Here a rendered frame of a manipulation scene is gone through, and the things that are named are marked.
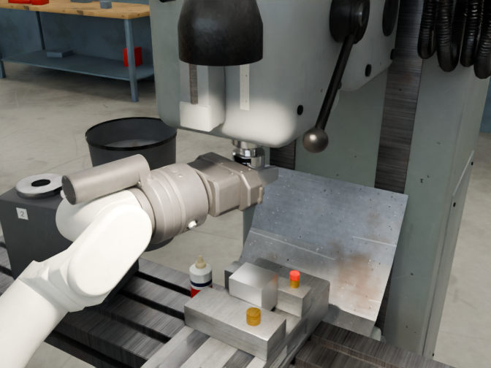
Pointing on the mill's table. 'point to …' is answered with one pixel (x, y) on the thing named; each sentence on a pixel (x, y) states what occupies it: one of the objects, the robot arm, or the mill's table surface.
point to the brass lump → (253, 316)
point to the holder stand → (37, 224)
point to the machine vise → (160, 360)
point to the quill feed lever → (355, 7)
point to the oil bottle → (200, 276)
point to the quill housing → (259, 73)
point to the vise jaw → (234, 323)
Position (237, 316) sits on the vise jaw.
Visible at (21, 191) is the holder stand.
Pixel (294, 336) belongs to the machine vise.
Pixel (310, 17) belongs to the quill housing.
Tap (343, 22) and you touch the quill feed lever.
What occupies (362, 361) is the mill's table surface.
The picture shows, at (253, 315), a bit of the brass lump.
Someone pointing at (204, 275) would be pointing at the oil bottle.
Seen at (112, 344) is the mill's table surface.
